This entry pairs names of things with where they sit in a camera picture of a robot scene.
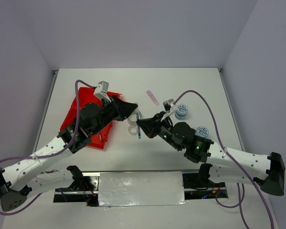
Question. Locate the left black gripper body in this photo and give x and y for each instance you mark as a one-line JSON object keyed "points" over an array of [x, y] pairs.
{"points": [[109, 113]]}

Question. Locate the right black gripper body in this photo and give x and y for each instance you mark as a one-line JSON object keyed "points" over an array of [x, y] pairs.
{"points": [[163, 129]]}

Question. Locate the blue crayon pen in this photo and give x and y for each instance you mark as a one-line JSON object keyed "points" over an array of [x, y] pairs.
{"points": [[138, 127]]}

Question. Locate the blue white bottle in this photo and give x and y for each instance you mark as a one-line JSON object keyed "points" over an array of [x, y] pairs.
{"points": [[181, 112], [202, 131]]}

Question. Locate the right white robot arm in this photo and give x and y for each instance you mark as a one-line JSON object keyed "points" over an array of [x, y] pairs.
{"points": [[219, 164]]}

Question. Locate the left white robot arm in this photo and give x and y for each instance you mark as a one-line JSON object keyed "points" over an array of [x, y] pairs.
{"points": [[28, 177]]}

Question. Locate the large clear tape roll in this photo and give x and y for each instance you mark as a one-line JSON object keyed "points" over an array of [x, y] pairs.
{"points": [[132, 119]]}

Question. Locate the small clear tape roll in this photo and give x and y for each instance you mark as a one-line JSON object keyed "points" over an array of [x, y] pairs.
{"points": [[133, 130]]}

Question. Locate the pink highlighter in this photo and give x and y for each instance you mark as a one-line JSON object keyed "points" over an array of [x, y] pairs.
{"points": [[152, 97]]}

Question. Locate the red compartment organizer tray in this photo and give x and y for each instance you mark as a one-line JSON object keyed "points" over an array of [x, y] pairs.
{"points": [[86, 96]]}

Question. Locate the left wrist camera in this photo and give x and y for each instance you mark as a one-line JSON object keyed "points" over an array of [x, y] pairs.
{"points": [[101, 91]]}

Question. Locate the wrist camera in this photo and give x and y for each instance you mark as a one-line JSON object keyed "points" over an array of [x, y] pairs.
{"points": [[101, 91], [169, 107]]}

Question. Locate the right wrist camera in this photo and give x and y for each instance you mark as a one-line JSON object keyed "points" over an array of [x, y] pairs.
{"points": [[169, 107]]}

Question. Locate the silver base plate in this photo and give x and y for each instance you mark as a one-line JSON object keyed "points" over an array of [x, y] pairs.
{"points": [[136, 189]]}

